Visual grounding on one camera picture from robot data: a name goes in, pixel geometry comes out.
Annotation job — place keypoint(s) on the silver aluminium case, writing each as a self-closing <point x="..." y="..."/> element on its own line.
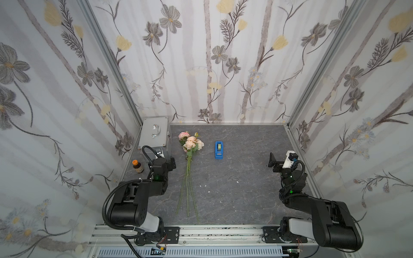
<point x="156" y="134"/>

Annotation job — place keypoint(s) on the white slotted cable duct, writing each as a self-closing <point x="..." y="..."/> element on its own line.
<point x="213" y="252"/>

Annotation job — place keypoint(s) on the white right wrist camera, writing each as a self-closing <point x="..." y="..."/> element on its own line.
<point x="291" y="157"/>

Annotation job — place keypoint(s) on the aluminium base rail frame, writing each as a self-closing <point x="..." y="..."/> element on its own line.
<point x="108" y="243"/>

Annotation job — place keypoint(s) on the brown bottle orange cap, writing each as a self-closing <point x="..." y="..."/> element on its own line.
<point x="137" y="166"/>

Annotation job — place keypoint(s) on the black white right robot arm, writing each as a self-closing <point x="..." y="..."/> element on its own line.
<point x="331" y="224"/>

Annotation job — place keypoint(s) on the blue tape dispenser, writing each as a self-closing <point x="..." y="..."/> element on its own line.
<point x="219" y="150"/>

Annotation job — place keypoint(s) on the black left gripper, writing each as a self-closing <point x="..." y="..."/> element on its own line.
<point x="171" y="163"/>

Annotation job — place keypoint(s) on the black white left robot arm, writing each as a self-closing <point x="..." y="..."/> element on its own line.
<point x="126" y="207"/>

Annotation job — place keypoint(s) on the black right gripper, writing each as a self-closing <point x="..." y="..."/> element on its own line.
<point x="277" y="164"/>

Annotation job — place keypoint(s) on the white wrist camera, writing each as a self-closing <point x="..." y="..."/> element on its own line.
<point x="291" y="157"/>
<point x="160" y="152"/>

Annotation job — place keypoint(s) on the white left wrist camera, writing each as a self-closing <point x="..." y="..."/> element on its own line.
<point x="160" y="152"/>

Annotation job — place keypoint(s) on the pink artificial flower bouquet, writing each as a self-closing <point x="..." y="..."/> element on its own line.
<point x="191" y="144"/>

